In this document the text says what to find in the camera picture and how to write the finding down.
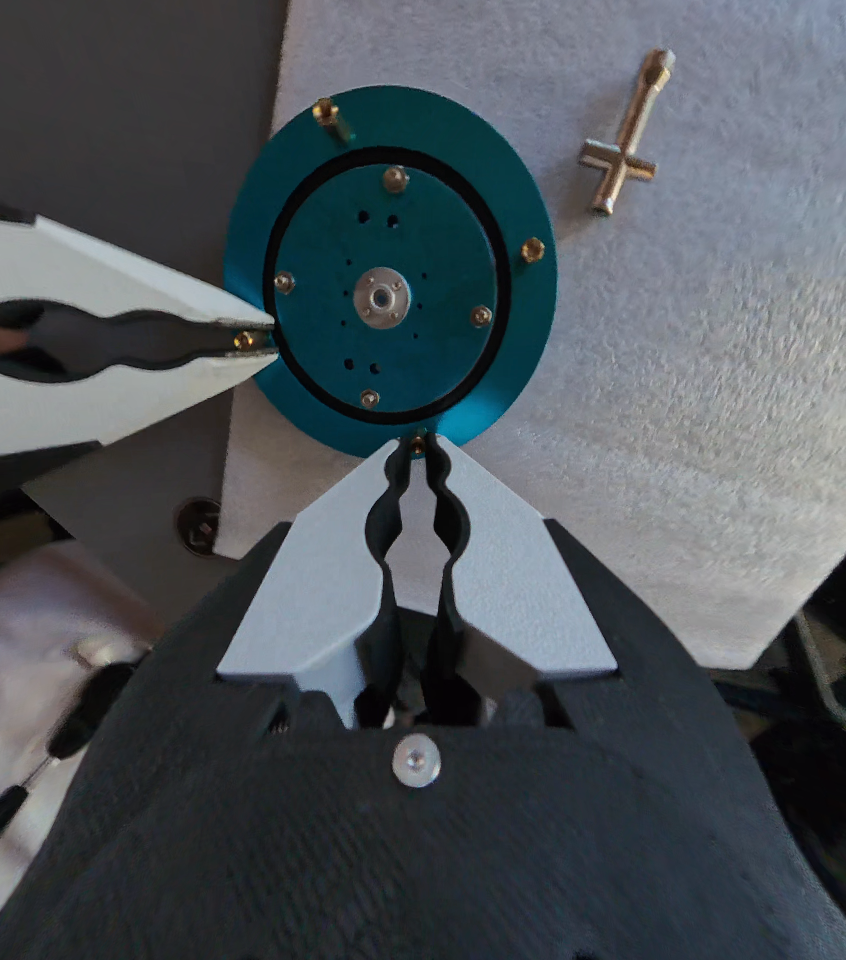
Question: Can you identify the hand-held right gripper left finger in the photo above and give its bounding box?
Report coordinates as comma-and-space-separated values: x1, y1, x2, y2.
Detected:
217, 439, 409, 729

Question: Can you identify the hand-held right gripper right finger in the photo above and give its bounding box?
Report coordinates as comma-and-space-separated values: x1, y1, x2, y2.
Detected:
421, 435, 620, 727

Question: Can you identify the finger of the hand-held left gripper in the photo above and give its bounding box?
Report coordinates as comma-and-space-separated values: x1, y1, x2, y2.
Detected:
0, 341, 280, 469
0, 213, 277, 344

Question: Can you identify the blue round base plate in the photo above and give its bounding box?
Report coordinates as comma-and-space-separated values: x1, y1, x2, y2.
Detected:
224, 84, 559, 459

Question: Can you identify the metal socket wrench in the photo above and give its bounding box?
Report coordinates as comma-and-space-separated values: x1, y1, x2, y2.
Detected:
578, 48, 677, 219

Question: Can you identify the round black desk button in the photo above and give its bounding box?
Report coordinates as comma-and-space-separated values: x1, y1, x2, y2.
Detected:
174, 496, 225, 558

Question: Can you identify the dark grey desk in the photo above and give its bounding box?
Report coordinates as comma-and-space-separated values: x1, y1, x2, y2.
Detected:
0, 0, 292, 624

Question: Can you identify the white foam sheet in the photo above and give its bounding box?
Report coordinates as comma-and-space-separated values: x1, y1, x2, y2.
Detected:
214, 0, 846, 671

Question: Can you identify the dark mesh office chair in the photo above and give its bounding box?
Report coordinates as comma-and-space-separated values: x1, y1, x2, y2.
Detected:
708, 491, 846, 960

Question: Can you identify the black shoulder strap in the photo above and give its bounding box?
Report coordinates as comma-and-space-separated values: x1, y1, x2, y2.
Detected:
0, 660, 146, 890

